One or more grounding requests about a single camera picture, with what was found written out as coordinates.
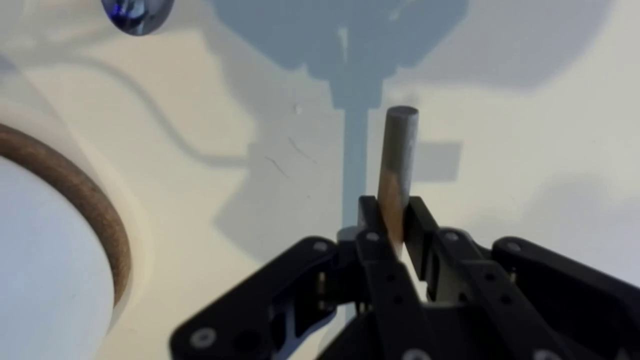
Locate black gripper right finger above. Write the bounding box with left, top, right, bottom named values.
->
left=405, top=194, right=640, bottom=360

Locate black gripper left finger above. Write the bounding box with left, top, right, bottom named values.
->
left=169, top=194, right=437, bottom=360

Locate white plate with wooden rim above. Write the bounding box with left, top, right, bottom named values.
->
left=0, top=123, right=135, bottom=310

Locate metal spoon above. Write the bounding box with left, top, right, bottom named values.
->
left=99, top=0, right=177, bottom=39

